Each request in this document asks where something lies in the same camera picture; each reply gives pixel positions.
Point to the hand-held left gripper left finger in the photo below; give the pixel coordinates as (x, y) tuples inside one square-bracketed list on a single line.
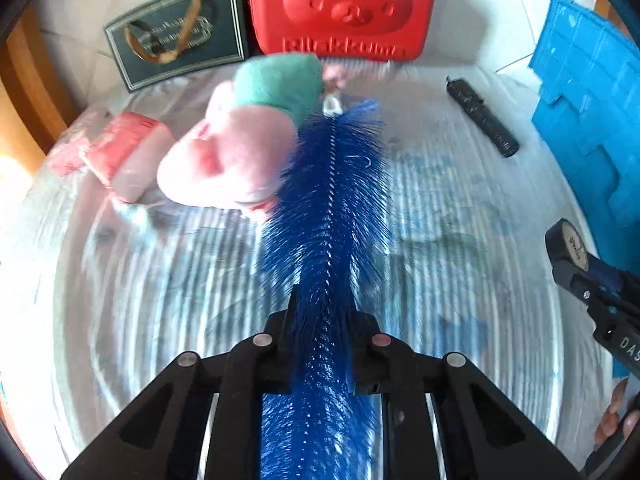
[(277, 340)]

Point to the blue bottle brush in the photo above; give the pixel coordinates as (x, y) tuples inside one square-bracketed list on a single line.
[(330, 200)]

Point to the small white clip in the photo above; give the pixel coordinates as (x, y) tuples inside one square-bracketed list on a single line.
[(332, 105)]

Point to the pink pig plush toy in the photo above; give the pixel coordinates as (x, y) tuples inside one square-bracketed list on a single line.
[(225, 160)]

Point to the black gift box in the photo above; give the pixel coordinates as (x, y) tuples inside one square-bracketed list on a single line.
[(220, 35)]

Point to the person's right hand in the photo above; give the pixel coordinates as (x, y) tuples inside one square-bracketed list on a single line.
[(612, 415)]

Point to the wooden frame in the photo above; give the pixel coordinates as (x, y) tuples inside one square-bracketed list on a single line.
[(25, 85)]

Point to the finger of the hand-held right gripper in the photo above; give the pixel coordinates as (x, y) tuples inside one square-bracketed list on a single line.
[(567, 245)]

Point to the pink tissue box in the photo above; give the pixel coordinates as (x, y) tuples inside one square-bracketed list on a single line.
[(130, 150)]

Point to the red bear suitcase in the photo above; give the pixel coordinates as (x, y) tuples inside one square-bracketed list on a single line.
[(345, 10)]

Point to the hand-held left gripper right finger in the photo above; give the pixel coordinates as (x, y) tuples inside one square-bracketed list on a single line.
[(367, 345)]

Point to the blue plastic crate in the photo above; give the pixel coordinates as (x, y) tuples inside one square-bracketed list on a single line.
[(590, 125)]

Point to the pink box with photo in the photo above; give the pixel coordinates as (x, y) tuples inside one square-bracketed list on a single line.
[(65, 160)]

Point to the black flashlight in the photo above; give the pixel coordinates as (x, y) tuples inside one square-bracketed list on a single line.
[(482, 117)]

